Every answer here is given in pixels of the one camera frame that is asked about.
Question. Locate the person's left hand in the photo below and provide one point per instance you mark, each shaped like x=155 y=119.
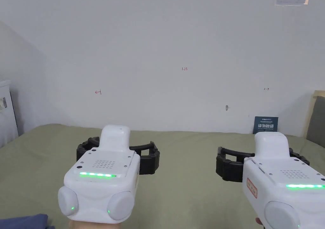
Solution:
x=94 y=225

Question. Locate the dark blue garment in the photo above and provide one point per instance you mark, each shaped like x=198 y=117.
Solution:
x=20 y=222

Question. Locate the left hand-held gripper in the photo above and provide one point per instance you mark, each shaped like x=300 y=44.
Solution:
x=101 y=180

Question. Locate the dark blue printed card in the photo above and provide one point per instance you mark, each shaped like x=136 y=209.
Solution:
x=265 y=125

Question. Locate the person's right hand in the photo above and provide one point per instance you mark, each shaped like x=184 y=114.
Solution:
x=259 y=222

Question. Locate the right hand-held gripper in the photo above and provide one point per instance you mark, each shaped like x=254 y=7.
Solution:
x=279 y=173

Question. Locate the white cabinet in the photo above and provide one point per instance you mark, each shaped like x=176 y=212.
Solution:
x=6 y=112

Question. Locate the bed with pale green sheet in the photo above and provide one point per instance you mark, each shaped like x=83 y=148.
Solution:
x=188 y=163

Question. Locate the grey padded headboard, wooden frame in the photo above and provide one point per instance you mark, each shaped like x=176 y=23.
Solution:
x=317 y=120

